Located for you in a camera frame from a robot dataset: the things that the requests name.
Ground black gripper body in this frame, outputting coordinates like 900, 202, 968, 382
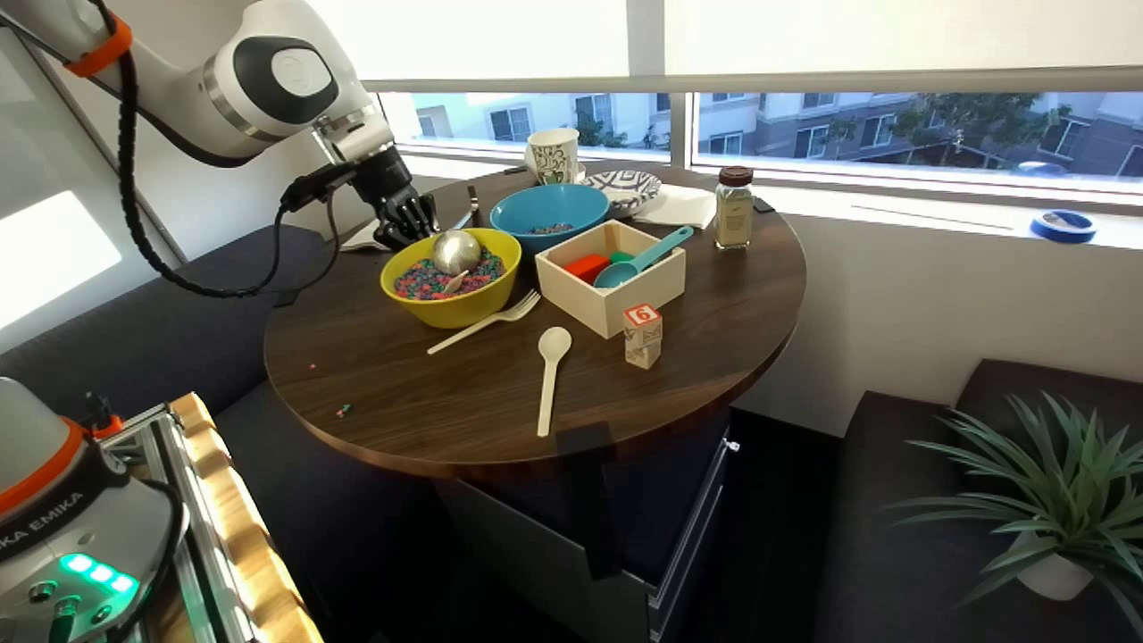
345, 143, 427, 213

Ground grey robot base unit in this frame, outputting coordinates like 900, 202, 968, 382
0, 373, 185, 643

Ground colorful beads in bowl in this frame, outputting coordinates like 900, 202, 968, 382
391, 251, 512, 302

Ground yellow bowl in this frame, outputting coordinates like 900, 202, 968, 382
376, 226, 529, 332

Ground blue bowl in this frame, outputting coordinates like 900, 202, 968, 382
487, 177, 615, 256

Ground metal ladle spoon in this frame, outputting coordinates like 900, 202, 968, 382
424, 190, 490, 279

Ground white plastic fork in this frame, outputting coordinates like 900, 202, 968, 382
424, 288, 545, 361

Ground white patterned mug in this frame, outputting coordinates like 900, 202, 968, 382
524, 125, 587, 190

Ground orange scoop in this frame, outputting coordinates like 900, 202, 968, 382
559, 251, 612, 285

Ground white plastic spoon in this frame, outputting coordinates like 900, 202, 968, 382
532, 323, 574, 444

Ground teal plastic spoon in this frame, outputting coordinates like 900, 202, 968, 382
588, 220, 695, 294

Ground black white patterned plate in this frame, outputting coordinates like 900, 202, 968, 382
581, 163, 668, 220

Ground wooden box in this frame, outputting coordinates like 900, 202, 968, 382
532, 213, 689, 344

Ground wooden block with red print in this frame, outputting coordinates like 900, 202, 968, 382
618, 302, 668, 374

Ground white paper napkin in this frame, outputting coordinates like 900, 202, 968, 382
633, 183, 720, 233

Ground dark blue sofa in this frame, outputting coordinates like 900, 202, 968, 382
0, 220, 350, 504

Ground glass spice jar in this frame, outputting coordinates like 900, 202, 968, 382
710, 163, 760, 256

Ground grey cabinet under table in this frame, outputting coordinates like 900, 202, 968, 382
432, 408, 738, 643

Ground dark ottoman seat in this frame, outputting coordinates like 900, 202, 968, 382
809, 354, 1143, 643

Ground blue tape roll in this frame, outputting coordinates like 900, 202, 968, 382
1025, 206, 1099, 251

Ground green spiky plant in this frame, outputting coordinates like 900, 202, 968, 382
885, 388, 1143, 635

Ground white plant pot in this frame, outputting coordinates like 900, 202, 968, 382
1009, 549, 1099, 606

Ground orange cable strap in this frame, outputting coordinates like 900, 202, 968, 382
64, 12, 135, 82

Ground light wooden rail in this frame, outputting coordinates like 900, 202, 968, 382
162, 388, 329, 643

